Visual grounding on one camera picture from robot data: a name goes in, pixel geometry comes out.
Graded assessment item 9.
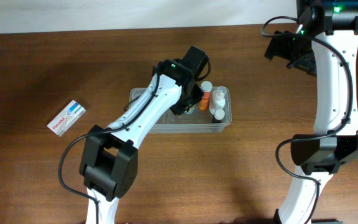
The small gold lid jar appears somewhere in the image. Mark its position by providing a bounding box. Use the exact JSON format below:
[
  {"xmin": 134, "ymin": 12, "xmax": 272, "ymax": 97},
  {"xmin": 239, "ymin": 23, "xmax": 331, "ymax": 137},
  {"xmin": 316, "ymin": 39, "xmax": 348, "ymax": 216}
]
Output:
[{"xmin": 185, "ymin": 106, "xmax": 195, "ymax": 114}]

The clear plastic container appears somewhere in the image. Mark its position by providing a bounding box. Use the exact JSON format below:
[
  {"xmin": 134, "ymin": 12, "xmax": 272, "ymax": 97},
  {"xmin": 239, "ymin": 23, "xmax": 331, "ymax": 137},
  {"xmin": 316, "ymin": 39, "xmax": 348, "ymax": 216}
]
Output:
[{"xmin": 128, "ymin": 86, "xmax": 232, "ymax": 135}]

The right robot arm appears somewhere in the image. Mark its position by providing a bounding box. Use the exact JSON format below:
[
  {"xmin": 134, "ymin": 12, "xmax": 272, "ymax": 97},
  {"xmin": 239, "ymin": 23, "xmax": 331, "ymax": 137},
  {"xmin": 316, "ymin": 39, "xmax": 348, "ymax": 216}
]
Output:
[{"xmin": 265, "ymin": 0, "xmax": 358, "ymax": 223}]

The white Panadol box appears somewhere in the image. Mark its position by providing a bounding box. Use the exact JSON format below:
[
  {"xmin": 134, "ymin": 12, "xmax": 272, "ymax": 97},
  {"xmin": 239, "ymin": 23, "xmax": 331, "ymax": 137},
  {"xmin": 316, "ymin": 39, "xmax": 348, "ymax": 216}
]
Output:
[{"xmin": 47, "ymin": 100, "xmax": 86, "ymax": 136}]

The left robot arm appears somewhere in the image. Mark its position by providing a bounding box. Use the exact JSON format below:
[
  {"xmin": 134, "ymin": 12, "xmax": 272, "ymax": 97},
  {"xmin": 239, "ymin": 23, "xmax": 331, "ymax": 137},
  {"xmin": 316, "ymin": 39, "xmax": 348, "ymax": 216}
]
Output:
[{"xmin": 79, "ymin": 46, "xmax": 210, "ymax": 223}]

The orange tube white cap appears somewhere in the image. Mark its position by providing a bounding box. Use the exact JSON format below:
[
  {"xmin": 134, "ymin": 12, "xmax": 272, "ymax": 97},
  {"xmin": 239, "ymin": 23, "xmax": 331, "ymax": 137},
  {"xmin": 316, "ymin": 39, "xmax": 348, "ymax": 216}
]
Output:
[{"xmin": 200, "ymin": 81, "xmax": 213, "ymax": 110}]

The dark bottle white cap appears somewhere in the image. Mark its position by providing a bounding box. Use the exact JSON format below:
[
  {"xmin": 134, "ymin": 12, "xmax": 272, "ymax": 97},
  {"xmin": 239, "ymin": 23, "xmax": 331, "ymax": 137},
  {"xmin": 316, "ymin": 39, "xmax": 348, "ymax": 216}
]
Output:
[{"xmin": 211, "ymin": 109, "xmax": 226, "ymax": 124}]

